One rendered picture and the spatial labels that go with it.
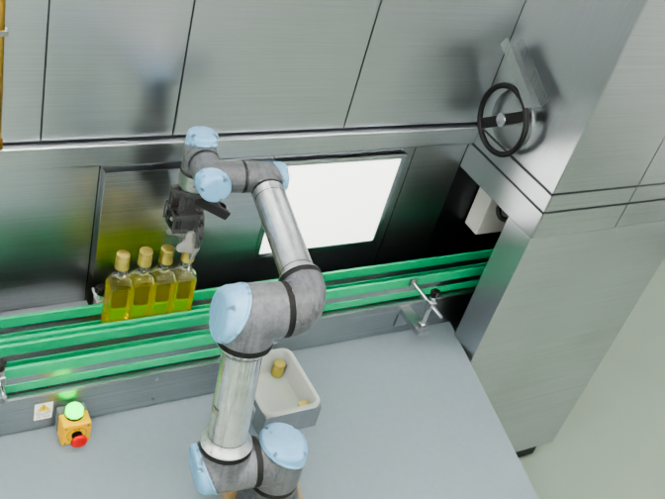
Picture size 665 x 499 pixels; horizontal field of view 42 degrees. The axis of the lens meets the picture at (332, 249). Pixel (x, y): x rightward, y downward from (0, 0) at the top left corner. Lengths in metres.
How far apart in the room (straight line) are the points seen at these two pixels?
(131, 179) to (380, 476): 1.01
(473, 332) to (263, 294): 1.24
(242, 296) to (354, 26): 0.87
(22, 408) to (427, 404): 1.14
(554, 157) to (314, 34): 0.75
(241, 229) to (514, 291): 0.86
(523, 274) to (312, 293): 1.07
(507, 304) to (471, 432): 0.41
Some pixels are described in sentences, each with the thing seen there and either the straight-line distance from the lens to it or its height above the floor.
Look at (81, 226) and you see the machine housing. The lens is 2.32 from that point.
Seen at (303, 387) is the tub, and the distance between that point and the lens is 2.46.
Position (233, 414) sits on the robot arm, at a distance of 1.87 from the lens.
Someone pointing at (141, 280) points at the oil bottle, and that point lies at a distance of 2.26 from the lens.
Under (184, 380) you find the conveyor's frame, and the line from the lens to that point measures 2.38.
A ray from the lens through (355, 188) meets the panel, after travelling 2.58.
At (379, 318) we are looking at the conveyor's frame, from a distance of 2.74.
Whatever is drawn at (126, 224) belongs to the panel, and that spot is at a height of 1.16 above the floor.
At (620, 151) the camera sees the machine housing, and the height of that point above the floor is 1.53.
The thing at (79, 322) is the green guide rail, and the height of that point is 0.91.
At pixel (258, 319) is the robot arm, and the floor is 1.42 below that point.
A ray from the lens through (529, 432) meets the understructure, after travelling 3.54.
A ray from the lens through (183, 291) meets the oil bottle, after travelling 2.33.
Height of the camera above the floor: 2.55
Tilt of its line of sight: 36 degrees down
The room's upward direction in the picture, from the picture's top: 18 degrees clockwise
